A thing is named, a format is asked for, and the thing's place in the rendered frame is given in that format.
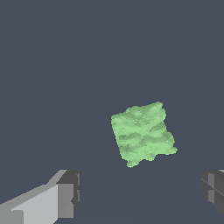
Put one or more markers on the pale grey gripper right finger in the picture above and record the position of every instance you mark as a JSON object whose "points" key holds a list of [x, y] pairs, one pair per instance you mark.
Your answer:
{"points": [[214, 188]]}

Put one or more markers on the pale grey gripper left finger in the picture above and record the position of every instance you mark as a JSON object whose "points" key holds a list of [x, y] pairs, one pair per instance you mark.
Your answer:
{"points": [[49, 198]]}

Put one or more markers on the green lumpy square object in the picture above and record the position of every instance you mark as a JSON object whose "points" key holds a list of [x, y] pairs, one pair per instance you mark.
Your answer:
{"points": [[143, 134]]}

